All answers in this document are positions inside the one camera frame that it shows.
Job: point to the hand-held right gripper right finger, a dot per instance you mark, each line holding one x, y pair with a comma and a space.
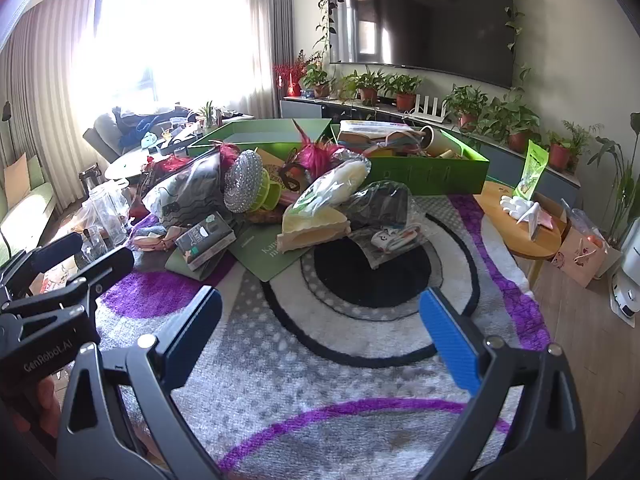
447, 330

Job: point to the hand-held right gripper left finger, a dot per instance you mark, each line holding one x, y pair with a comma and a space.
192, 340

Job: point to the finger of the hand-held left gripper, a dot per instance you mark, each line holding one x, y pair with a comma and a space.
55, 254
107, 261

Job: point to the sage green pouch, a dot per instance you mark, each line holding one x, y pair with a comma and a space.
175, 263

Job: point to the small dark box green label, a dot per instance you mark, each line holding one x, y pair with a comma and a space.
205, 240

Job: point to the grey patterned plastic bag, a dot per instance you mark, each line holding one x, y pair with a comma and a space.
192, 185

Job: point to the white cotton pads plastic bag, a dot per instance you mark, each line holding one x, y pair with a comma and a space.
335, 182

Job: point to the green cardboard box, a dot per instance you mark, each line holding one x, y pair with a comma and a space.
430, 175
260, 135

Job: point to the person's left hand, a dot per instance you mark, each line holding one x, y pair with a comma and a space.
42, 402

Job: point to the clear glass jar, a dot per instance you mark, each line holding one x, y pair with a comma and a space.
107, 210

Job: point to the pink cloth item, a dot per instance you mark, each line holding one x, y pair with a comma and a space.
160, 240

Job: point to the green sofa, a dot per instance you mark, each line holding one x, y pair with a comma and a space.
25, 200

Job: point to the purple patterned rug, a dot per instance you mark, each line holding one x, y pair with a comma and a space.
350, 360

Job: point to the small white printed packet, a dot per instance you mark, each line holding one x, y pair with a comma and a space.
392, 240

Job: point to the green printed card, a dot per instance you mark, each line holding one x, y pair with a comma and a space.
272, 258

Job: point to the round wooden side table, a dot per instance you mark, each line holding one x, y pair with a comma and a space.
525, 242

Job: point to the grey armchair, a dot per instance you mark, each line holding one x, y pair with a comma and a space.
102, 135

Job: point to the blue clothes pile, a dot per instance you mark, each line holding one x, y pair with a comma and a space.
135, 122

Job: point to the white hand-shaped holder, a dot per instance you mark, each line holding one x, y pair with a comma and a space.
515, 205

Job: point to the black item in clear bag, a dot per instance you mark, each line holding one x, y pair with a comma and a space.
382, 202

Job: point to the black floor lamp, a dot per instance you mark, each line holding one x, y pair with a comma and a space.
6, 110

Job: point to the pink paper gift bag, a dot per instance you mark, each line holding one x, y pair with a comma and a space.
580, 255

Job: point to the pink feather ornament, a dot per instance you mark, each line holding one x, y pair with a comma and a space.
229, 150

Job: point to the grey curtain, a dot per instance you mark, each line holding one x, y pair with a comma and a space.
45, 85
272, 35

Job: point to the spider plant in glass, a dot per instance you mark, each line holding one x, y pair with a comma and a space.
207, 110

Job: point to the green standing snack packet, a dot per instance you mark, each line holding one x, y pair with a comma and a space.
532, 170

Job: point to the white robot vacuum dock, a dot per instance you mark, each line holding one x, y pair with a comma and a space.
629, 280

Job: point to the white mug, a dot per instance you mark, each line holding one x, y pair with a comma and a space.
440, 141

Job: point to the pink ribbon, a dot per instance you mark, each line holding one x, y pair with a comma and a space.
400, 136

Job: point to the potted green plant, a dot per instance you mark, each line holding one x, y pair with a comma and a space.
405, 89
562, 147
367, 85
317, 77
465, 105
515, 120

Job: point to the white pads pack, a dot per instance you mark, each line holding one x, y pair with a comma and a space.
367, 126

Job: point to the pink feather mask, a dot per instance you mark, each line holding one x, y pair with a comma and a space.
315, 155

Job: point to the white router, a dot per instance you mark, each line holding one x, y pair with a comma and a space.
430, 110

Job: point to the tall leafy floor plant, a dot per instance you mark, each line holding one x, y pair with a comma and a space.
622, 180

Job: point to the red flower decoration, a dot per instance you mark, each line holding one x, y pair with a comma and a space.
292, 72

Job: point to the wall television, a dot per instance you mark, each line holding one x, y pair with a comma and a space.
430, 15

